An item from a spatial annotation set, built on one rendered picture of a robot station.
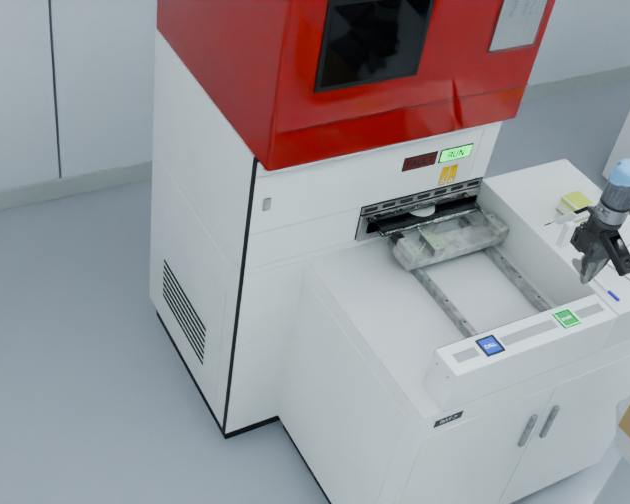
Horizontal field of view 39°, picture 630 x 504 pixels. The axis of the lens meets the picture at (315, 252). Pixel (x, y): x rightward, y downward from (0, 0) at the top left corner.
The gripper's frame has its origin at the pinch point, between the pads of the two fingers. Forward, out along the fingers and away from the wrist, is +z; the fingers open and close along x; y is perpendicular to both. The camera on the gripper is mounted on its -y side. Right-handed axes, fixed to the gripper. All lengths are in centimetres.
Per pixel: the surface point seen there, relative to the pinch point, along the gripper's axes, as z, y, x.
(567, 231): 7.4, 23.4, -17.1
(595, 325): 14.9, -3.9, -6.4
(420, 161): 0, 58, 12
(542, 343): 14.6, -3.6, 12.2
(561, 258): 14.3, 20.2, -15.0
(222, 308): 51, 69, 66
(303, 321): 50, 54, 46
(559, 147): 111, 163, -179
